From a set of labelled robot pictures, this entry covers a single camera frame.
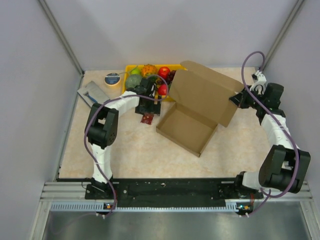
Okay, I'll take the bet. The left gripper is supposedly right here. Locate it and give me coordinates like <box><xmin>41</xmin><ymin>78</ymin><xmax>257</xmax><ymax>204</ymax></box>
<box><xmin>134</xmin><ymin>93</ymin><xmax>161</xmax><ymax>116</ymax></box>

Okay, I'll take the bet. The aluminium frame post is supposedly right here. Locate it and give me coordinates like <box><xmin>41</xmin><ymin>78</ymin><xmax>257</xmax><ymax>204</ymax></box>
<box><xmin>260</xmin><ymin>0</ymin><xmax>307</xmax><ymax>71</ymax></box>
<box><xmin>36</xmin><ymin>0</ymin><xmax>84</xmax><ymax>76</ymax></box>

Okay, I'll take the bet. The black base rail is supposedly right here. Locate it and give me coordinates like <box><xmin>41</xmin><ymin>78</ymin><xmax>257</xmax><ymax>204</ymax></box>
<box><xmin>85</xmin><ymin>177</ymin><xmax>263</xmax><ymax>208</ymax></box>

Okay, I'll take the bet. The purple grape bunch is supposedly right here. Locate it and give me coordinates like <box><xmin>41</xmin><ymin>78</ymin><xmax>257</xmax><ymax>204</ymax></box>
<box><xmin>164</xmin><ymin>70</ymin><xmax>176</xmax><ymax>85</ymax></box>

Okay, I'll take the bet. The red pink fruit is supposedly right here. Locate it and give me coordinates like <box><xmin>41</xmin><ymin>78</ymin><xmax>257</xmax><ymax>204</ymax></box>
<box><xmin>157</xmin><ymin>84</ymin><xmax>168</xmax><ymax>96</ymax></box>

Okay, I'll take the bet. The brown cardboard box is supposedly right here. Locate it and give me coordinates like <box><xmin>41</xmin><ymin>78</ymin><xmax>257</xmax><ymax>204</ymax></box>
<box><xmin>156</xmin><ymin>60</ymin><xmax>244</xmax><ymax>157</ymax></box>

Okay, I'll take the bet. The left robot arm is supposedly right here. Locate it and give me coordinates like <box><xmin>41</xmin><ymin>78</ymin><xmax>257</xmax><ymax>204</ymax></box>
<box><xmin>83</xmin><ymin>74</ymin><xmax>163</xmax><ymax>199</ymax></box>

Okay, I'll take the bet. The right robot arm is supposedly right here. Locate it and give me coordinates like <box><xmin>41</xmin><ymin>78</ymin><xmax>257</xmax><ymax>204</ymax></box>
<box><xmin>230</xmin><ymin>83</ymin><xmax>311</xmax><ymax>198</ymax></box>

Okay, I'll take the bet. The red card packet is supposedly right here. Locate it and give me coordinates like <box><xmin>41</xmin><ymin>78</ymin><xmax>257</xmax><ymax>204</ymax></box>
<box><xmin>140</xmin><ymin>113</ymin><xmax>155</xmax><ymax>125</ymax></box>

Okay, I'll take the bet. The right aluminium frame post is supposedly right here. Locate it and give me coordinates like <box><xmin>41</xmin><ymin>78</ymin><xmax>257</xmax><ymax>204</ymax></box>
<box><xmin>260</xmin><ymin>0</ymin><xmax>307</xmax><ymax>71</ymax></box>

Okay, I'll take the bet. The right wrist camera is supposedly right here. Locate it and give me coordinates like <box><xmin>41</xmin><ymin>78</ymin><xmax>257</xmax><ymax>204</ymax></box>
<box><xmin>249</xmin><ymin>70</ymin><xmax>267</xmax><ymax>95</ymax></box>

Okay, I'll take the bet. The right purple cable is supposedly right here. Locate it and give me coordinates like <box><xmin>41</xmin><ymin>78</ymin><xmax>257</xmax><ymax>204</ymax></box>
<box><xmin>241</xmin><ymin>51</ymin><xmax>300</xmax><ymax>216</ymax></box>

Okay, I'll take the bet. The left aluminium frame post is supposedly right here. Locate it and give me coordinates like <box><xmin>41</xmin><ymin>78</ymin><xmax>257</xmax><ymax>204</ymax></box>
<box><xmin>36</xmin><ymin>0</ymin><xmax>84</xmax><ymax>76</ymax></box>

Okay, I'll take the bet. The tape roll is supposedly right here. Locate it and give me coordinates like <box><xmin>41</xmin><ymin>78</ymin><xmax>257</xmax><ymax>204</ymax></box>
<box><xmin>104</xmin><ymin>72</ymin><xmax>121</xmax><ymax>87</ymax></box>

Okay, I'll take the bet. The white slotted cable duct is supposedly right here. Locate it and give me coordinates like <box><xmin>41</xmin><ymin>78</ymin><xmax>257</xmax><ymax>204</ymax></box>
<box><xmin>50</xmin><ymin>201</ymin><xmax>239</xmax><ymax>213</ymax></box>

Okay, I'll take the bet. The red apple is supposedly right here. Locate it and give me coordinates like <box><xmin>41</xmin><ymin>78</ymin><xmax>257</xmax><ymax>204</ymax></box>
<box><xmin>157</xmin><ymin>66</ymin><xmax>171</xmax><ymax>80</ymax></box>

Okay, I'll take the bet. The blue razor package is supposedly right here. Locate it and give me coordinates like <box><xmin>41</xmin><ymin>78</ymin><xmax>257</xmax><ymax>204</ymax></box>
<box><xmin>77</xmin><ymin>81</ymin><xmax>110</xmax><ymax>108</ymax></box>

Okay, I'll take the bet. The green netted melon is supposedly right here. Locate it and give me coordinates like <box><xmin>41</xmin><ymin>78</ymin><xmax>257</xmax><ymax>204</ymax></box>
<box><xmin>125</xmin><ymin>74</ymin><xmax>143</xmax><ymax>90</ymax></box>

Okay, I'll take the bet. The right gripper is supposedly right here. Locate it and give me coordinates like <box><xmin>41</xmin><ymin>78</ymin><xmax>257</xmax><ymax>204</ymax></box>
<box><xmin>229</xmin><ymin>85</ymin><xmax>266</xmax><ymax>110</ymax></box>

